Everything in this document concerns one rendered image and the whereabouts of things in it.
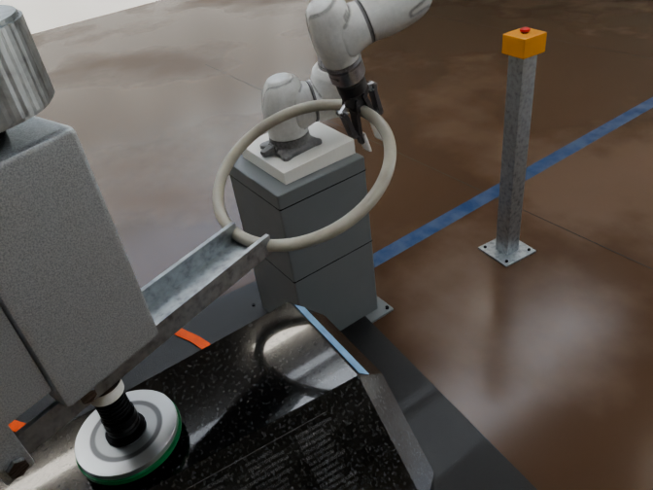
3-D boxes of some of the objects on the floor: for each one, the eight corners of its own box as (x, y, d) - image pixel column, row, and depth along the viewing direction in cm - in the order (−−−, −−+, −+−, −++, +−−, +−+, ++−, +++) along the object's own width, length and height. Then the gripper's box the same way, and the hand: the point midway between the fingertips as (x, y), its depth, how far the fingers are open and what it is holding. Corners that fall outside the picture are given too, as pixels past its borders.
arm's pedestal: (248, 307, 276) (208, 160, 229) (329, 262, 297) (309, 120, 250) (305, 366, 241) (272, 207, 195) (394, 309, 262) (383, 155, 215)
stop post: (535, 252, 284) (563, 29, 220) (506, 267, 277) (525, 42, 213) (506, 233, 298) (524, 20, 235) (477, 248, 291) (487, 32, 228)
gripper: (361, 52, 144) (385, 120, 162) (315, 94, 140) (343, 159, 158) (383, 59, 139) (403, 128, 157) (334, 104, 136) (361, 169, 154)
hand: (370, 135), depth 155 cm, fingers closed on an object, 4 cm apart
